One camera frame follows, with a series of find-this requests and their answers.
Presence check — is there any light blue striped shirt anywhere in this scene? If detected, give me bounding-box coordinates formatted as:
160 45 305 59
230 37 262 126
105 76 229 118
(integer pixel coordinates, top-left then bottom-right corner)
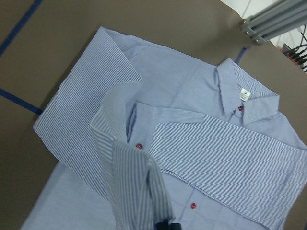
22 28 307 230

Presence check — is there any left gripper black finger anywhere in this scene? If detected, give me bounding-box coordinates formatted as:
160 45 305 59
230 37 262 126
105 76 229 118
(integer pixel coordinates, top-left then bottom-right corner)
156 221 170 230

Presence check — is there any aluminium frame post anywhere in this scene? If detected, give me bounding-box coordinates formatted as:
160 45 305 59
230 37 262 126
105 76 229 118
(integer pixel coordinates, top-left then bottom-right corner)
240 0 307 45

